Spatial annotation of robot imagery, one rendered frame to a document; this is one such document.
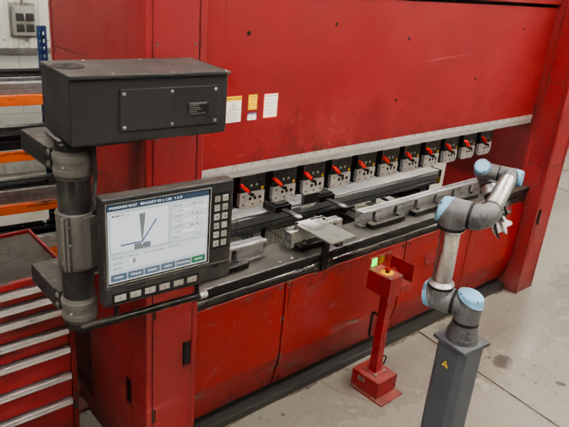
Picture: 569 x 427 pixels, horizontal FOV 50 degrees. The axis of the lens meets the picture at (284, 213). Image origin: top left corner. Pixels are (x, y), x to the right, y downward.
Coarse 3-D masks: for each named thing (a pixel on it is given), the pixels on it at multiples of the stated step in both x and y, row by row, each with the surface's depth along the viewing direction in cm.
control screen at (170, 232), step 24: (192, 192) 191; (120, 216) 179; (144, 216) 184; (168, 216) 189; (192, 216) 195; (120, 240) 182; (144, 240) 187; (168, 240) 192; (192, 240) 198; (120, 264) 185; (144, 264) 190; (168, 264) 196
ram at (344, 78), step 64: (256, 0) 254; (320, 0) 277; (384, 0) 304; (256, 64) 265; (320, 64) 290; (384, 64) 320; (448, 64) 357; (512, 64) 403; (256, 128) 277; (320, 128) 305; (384, 128) 338; (448, 128) 379
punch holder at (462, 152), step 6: (462, 138) 395; (468, 138) 398; (474, 138) 403; (462, 144) 396; (474, 144) 405; (462, 150) 398; (468, 150) 403; (456, 156) 401; (462, 156) 401; (468, 156) 405
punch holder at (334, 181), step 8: (328, 160) 321; (336, 160) 321; (344, 160) 325; (328, 168) 322; (344, 168) 327; (328, 176) 324; (336, 176) 325; (344, 176) 329; (328, 184) 325; (336, 184) 327; (344, 184) 331
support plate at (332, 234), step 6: (318, 222) 327; (324, 222) 328; (300, 228) 319; (306, 228) 318; (324, 228) 320; (330, 228) 321; (336, 228) 321; (312, 234) 313; (318, 234) 312; (324, 234) 313; (330, 234) 314; (336, 234) 314; (342, 234) 315; (348, 234) 315; (324, 240) 307; (330, 240) 307; (336, 240) 307; (342, 240) 308
